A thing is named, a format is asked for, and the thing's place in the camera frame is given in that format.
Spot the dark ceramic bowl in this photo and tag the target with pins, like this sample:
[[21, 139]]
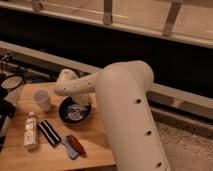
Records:
[[70, 112]]

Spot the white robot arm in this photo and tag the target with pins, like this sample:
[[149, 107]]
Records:
[[120, 90]]

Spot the clear plastic bottle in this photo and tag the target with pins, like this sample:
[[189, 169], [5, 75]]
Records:
[[31, 132]]

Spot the black device at left edge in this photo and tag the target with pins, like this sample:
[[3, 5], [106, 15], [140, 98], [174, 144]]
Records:
[[7, 110]]

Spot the metal window railing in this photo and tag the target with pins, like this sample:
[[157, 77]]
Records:
[[186, 21]]

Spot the blue rectangular block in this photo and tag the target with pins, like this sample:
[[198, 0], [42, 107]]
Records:
[[70, 150]]

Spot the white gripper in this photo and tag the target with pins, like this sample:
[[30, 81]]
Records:
[[65, 86]]

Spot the round white lidded container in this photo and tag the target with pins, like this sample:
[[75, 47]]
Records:
[[10, 88]]

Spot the black white striped cloth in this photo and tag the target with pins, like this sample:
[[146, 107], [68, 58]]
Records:
[[50, 134]]

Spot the red brown oblong object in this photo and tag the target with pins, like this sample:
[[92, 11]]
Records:
[[73, 141]]

